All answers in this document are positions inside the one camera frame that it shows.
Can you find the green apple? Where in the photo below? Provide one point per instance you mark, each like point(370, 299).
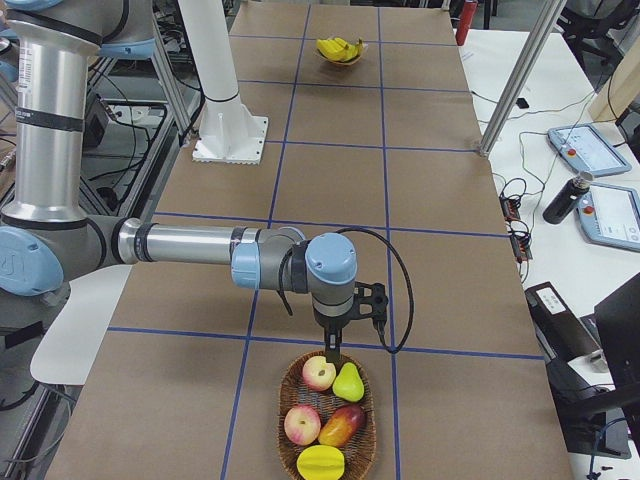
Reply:
point(348, 384)

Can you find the grey square plate orange rim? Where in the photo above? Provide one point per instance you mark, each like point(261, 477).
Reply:
point(350, 63)

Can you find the black printer device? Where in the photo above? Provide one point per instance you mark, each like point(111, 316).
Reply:
point(562, 335)

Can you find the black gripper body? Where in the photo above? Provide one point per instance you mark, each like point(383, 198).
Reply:
point(332, 325)

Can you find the upper teach pendant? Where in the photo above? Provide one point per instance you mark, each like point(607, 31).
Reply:
point(584, 148)

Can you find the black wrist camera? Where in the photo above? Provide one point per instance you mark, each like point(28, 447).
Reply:
point(370, 302)

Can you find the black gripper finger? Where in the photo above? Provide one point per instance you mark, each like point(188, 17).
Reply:
point(334, 351)
point(328, 352)

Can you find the red peach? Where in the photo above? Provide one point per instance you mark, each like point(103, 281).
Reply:
point(302, 425)
point(318, 374)

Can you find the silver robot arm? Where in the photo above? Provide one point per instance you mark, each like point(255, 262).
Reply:
point(47, 238)

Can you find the black water bottle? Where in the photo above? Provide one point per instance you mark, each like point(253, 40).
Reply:
point(568, 197)

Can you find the ripe yellow banana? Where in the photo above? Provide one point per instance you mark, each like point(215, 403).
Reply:
point(348, 55)

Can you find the red yellow mango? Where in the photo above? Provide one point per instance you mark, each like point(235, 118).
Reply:
point(344, 423)

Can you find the aluminium frame post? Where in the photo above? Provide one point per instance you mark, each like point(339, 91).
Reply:
point(527, 58)

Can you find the yellow-green banana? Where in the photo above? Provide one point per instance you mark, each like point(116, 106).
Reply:
point(320, 47)
point(334, 50)

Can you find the lower teach pendant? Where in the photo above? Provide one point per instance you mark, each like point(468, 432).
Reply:
point(609, 216)

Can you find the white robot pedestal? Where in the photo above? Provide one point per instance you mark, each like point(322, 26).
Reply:
point(228, 132)

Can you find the teach pendant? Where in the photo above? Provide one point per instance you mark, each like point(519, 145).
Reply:
point(584, 148)
point(609, 216)

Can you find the yellow starfruit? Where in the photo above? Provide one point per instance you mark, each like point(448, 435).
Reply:
point(321, 462)

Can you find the red cylinder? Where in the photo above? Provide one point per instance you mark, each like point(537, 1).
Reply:
point(467, 14)

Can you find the wooden fruit basket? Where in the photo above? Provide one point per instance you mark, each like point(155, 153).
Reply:
point(359, 452)

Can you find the white table extension board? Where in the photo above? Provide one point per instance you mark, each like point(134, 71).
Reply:
point(68, 349)

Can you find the black monitor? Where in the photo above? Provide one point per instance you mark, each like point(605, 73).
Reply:
point(617, 322)

